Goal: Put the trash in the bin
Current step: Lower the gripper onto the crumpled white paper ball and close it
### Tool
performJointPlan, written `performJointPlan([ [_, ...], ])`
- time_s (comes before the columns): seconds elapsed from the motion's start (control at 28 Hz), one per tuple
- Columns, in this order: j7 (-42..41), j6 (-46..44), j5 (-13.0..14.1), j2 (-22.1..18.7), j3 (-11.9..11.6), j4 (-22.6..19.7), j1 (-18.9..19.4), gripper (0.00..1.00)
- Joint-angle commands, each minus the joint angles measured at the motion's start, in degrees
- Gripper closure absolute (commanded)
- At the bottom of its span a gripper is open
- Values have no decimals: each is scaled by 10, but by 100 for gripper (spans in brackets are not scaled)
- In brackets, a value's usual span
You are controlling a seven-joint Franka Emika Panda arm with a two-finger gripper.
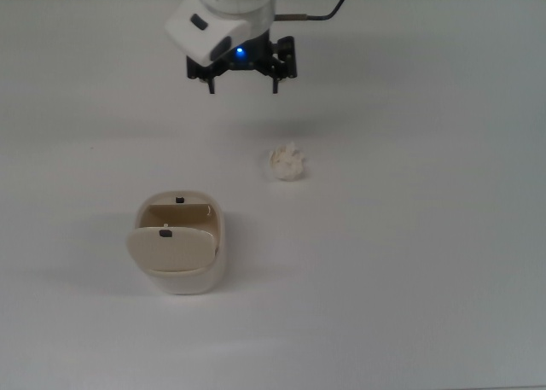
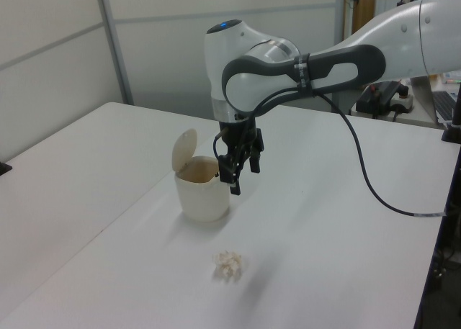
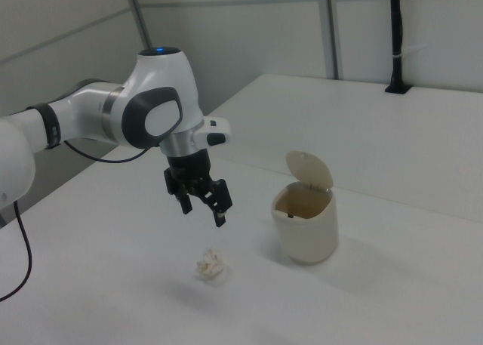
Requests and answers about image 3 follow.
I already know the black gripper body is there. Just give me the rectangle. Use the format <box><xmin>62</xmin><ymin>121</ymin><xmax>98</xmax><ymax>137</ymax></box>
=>
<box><xmin>167</xmin><ymin>149</ymin><xmax>212</xmax><ymax>187</ymax></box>

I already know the white paper trash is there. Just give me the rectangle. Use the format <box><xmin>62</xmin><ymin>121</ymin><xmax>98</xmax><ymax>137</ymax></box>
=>
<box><xmin>194</xmin><ymin>245</ymin><xmax>226</xmax><ymax>282</ymax></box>

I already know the small white lidded bin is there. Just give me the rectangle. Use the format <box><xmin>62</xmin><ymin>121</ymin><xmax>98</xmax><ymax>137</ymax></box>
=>
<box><xmin>270</xmin><ymin>149</ymin><xmax>340</xmax><ymax>266</ymax></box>

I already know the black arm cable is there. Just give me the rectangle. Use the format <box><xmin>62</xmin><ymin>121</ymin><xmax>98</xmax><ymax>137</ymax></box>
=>
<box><xmin>0</xmin><ymin>139</ymin><xmax>159</xmax><ymax>303</ymax></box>

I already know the black strap band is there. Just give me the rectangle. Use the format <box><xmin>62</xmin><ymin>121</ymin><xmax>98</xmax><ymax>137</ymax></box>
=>
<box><xmin>35</xmin><ymin>102</ymin><xmax>63</xmax><ymax>150</ymax></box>

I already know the grey partition post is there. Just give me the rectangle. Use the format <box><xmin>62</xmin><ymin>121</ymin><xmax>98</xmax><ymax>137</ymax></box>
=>
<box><xmin>315</xmin><ymin>0</ymin><xmax>344</xmax><ymax>80</ymax></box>
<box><xmin>122</xmin><ymin>0</ymin><xmax>152</xmax><ymax>48</ymax></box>

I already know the black pole mount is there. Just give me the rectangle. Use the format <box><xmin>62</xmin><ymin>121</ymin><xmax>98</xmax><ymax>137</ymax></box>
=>
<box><xmin>384</xmin><ymin>0</ymin><xmax>412</xmax><ymax>95</ymax></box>

